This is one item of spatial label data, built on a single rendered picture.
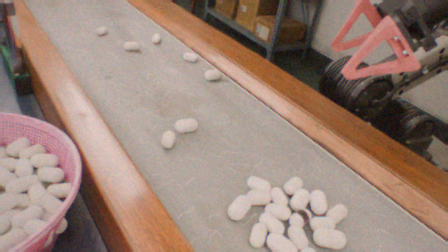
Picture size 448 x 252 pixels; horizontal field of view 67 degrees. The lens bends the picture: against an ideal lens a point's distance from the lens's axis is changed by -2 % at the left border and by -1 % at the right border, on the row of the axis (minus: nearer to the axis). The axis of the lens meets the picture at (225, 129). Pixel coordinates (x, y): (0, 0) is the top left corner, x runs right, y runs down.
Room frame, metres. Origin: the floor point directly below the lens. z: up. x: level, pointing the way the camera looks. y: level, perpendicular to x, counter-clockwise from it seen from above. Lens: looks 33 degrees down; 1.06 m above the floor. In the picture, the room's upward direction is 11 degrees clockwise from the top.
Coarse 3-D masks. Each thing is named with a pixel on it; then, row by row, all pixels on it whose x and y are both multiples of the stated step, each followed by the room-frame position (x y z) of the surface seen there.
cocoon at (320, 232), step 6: (318, 228) 0.28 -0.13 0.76; (324, 228) 0.28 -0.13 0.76; (318, 234) 0.27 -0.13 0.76; (324, 234) 0.27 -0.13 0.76; (330, 234) 0.27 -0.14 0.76; (336, 234) 0.27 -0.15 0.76; (342, 234) 0.28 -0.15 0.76; (318, 240) 0.27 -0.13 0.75; (324, 240) 0.27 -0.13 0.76; (330, 240) 0.27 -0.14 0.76; (336, 240) 0.27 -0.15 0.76; (342, 240) 0.27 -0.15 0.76; (324, 246) 0.27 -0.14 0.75; (330, 246) 0.26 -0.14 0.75; (336, 246) 0.26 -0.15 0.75; (342, 246) 0.27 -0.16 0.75
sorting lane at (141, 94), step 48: (48, 0) 0.97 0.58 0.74; (96, 0) 1.05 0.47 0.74; (96, 48) 0.70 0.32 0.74; (144, 48) 0.75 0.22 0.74; (96, 96) 0.50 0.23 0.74; (144, 96) 0.53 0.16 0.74; (192, 96) 0.57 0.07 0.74; (240, 96) 0.60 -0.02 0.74; (144, 144) 0.40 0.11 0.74; (192, 144) 0.42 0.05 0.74; (240, 144) 0.44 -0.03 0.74; (288, 144) 0.47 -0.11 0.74; (192, 192) 0.32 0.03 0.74; (240, 192) 0.33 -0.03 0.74; (336, 192) 0.37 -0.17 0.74; (192, 240) 0.24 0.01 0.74; (240, 240) 0.26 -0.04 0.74; (384, 240) 0.30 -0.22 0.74; (432, 240) 0.31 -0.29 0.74
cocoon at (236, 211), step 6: (240, 198) 0.30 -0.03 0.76; (246, 198) 0.30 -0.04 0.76; (234, 204) 0.29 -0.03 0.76; (240, 204) 0.29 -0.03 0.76; (246, 204) 0.30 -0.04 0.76; (228, 210) 0.29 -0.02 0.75; (234, 210) 0.28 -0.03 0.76; (240, 210) 0.28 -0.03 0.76; (246, 210) 0.29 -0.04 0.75; (234, 216) 0.28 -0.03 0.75; (240, 216) 0.28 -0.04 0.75
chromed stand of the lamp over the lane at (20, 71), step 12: (0, 0) 0.57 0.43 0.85; (12, 0) 0.58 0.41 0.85; (0, 12) 0.68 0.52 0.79; (12, 12) 0.57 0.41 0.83; (0, 24) 0.68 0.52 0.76; (12, 24) 0.57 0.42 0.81; (0, 36) 0.68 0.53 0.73; (12, 36) 0.57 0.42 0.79; (0, 48) 0.69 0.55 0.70; (12, 48) 0.57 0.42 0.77; (12, 60) 0.57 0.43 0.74; (24, 60) 0.58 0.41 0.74; (12, 72) 0.57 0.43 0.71; (24, 72) 0.58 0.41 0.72; (24, 84) 0.56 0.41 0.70
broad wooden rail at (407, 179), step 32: (128, 0) 1.10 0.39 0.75; (160, 0) 1.10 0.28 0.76; (192, 32) 0.85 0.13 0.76; (224, 64) 0.71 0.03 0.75; (256, 64) 0.72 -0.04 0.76; (256, 96) 0.61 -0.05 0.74; (288, 96) 0.59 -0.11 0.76; (320, 96) 0.62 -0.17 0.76; (320, 128) 0.51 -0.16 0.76; (352, 128) 0.52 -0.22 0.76; (352, 160) 0.44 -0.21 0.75; (384, 160) 0.44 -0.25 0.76; (416, 160) 0.46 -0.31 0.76; (384, 192) 0.39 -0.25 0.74; (416, 192) 0.38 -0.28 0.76
